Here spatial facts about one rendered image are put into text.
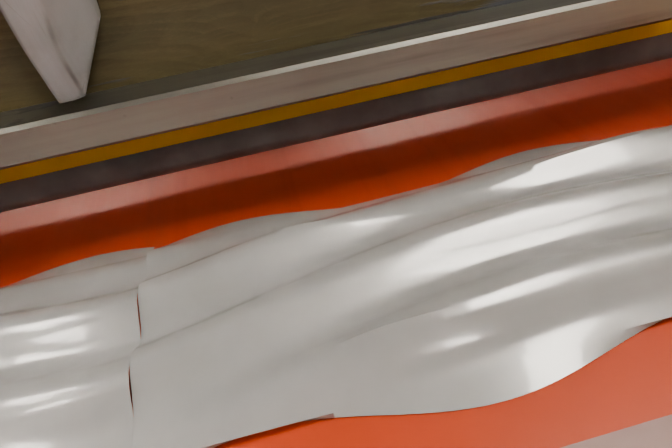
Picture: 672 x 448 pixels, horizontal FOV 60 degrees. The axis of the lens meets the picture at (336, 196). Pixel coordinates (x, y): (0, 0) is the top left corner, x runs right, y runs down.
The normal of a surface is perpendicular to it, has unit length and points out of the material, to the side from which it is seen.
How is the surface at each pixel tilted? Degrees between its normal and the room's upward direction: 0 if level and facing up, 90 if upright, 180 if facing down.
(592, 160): 32
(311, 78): 90
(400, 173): 0
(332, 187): 0
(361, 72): 90
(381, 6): 90
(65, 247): 0
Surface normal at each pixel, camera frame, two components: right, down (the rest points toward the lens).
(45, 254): -0.14, -0.83
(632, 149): -0.09, -0.41
